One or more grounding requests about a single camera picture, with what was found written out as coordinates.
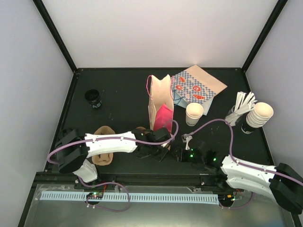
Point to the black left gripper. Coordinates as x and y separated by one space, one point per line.
161 156

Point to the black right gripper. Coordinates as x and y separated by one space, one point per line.
179 153

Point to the cream pink Cakes paper bag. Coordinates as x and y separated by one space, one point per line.
161 104

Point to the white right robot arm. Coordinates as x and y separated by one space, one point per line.
280 183

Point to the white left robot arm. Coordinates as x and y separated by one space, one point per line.
73 151

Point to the black open coffee cup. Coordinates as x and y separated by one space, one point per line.
93 98

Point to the light blue paper bag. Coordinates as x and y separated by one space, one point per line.
179 100

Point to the blue checkered bakery paper bag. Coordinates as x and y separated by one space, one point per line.
195 85

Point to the tall white paper cup stack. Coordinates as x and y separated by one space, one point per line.
259 115

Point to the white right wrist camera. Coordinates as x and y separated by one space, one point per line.
186 139

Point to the white slotted cable rail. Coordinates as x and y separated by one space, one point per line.
130 197

